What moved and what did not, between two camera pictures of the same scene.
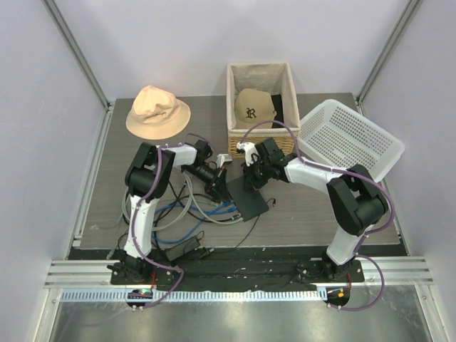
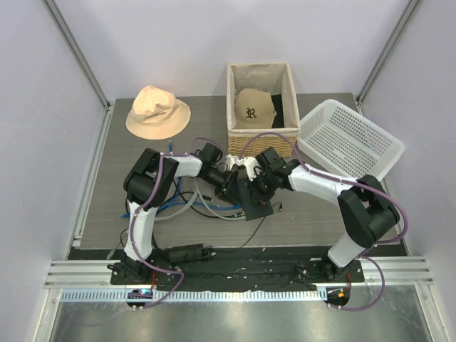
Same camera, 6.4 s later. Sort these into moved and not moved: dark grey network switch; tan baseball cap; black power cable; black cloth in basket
Moved: black power cable
Not moved: black cloth in basket; tan baseball cap; dark grey network switch
